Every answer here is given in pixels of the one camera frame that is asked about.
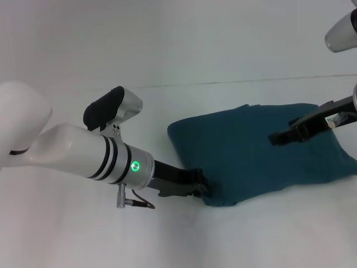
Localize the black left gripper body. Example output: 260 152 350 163
147 160 204 198

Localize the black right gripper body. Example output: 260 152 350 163
288 94 357 142

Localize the blue shirt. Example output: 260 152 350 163
167 103 357 208

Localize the brown left gripper cable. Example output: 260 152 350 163
116 183 156 209

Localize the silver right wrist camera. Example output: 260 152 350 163
324 7 357 53

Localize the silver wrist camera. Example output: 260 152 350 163
324 7 357 53
83 85 144 132

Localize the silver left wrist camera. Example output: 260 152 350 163
83 85 144 132

